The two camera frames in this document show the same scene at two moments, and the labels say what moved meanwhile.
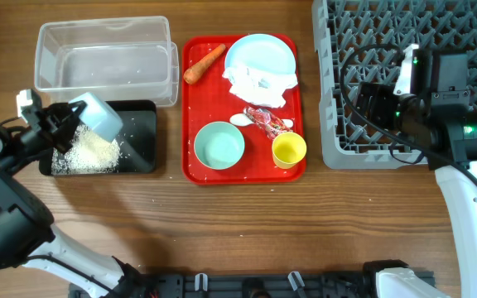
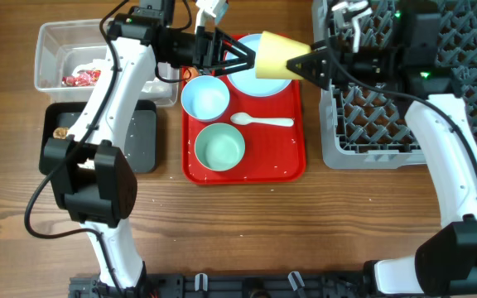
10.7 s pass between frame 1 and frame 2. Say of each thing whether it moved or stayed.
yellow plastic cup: moved
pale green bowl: stayed
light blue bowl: moved
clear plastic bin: stayed
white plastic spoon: stayed
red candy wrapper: moved
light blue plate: moved
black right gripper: moved
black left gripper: moved
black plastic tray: stayed
